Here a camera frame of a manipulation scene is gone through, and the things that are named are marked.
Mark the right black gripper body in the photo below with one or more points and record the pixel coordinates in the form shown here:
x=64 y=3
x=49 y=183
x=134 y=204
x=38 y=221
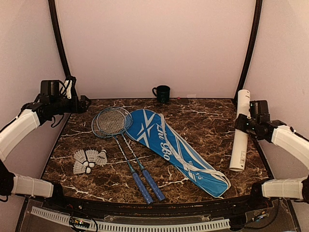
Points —
x=250 y=128

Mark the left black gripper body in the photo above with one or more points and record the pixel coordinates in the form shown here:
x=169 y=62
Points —
x=59 y=108

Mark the white shuttlecock tube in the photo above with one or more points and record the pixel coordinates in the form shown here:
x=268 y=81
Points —
x=239 y=151

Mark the white shuttlecock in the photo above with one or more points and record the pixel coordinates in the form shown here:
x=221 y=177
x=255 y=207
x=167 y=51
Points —
x=101 y=158
x=79 y=168
x=91 y=156
x=80 y=156

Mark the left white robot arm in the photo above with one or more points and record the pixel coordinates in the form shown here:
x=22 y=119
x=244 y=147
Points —
x=32 y=115

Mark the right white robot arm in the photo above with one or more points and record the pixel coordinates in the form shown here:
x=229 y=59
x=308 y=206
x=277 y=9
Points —
x=283 y=136

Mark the dark green mug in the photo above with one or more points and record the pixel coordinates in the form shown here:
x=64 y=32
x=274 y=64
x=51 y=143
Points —
x=162 y=93

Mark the blue racket bag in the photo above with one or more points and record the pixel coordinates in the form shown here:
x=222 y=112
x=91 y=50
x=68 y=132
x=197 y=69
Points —
x=151 y=130

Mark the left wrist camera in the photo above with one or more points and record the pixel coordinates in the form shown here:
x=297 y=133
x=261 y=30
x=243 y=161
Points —
x=50 y=88

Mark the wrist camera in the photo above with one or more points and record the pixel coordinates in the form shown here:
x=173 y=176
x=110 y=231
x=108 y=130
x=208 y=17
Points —
x=50 y=88
x=259 y=109

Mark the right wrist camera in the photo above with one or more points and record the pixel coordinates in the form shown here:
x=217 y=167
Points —
x=259 y=109

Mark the left black frame post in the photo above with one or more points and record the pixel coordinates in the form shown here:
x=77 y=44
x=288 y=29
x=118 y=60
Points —
x=58 y=38

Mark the black frame post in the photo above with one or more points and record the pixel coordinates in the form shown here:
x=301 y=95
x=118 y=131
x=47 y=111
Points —
x=250 y=49
x=58 y=38

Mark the right black frame post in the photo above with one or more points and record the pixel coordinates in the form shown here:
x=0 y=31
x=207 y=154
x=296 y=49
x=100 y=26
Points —
x=250 y=49

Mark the white slotted cable duct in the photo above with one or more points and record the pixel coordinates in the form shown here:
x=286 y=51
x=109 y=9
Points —
x=102 y=226

